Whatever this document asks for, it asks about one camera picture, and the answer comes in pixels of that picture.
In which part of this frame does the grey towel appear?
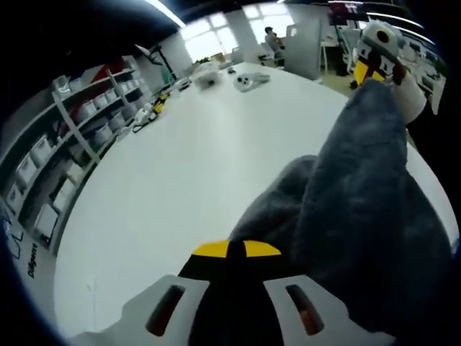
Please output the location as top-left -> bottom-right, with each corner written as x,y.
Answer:
230,78 -> 457,334

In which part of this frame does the person's right hand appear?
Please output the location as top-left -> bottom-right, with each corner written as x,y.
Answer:
392,59 -> 407,87

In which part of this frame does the red display screen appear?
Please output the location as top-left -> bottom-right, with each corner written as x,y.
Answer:
329,0 -> 364,17

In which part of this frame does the white controller device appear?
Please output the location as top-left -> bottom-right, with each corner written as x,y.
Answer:
233,71 -> 272,93

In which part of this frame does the idle yellow white gripper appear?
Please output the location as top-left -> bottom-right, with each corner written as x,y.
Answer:
132,92 -> 170,133

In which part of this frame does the grey metal shelving rack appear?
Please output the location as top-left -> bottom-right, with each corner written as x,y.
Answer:
0,56 -> 145,246

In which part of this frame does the group of white storage boxes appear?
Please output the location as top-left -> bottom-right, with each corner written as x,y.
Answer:
6,77 -> 143,235

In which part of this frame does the white linear ceiling light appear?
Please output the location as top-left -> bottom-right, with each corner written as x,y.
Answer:
146,0 -> 187,27

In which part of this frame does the clear plastic container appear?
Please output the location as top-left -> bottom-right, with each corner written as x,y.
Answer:
53,76 -> 72,94

